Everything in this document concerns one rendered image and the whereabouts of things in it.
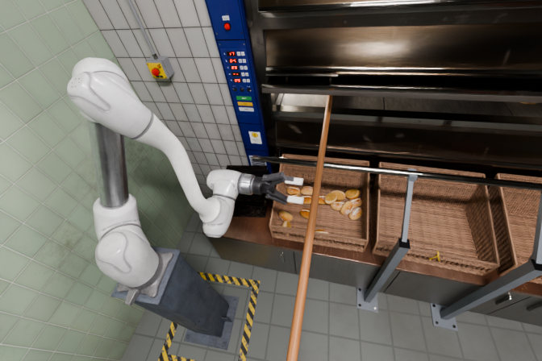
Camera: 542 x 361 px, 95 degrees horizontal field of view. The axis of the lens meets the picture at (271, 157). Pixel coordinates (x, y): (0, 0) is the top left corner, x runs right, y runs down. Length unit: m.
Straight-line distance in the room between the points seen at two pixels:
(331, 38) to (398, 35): 0.27
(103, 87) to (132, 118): 0.09
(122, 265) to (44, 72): 0.92
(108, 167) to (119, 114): 0.33
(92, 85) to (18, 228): 0.94
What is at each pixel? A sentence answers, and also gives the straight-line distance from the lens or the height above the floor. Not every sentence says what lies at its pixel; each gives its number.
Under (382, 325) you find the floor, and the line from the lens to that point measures 2.14.
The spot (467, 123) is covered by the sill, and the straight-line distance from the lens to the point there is 1.57.
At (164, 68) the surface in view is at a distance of 1.52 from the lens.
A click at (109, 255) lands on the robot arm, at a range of 1.07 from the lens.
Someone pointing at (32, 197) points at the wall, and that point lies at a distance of 1.53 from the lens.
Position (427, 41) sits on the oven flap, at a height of 1.56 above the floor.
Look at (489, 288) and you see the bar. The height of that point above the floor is 0.63.
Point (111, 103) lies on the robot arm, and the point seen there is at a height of 1.74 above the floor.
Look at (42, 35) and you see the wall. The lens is 1.55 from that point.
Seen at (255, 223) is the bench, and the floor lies 0.58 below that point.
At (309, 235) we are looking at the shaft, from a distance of 0.94.
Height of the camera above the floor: 2.05
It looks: 47 degrees down
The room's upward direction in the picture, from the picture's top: 9 degrees counter-clockwise
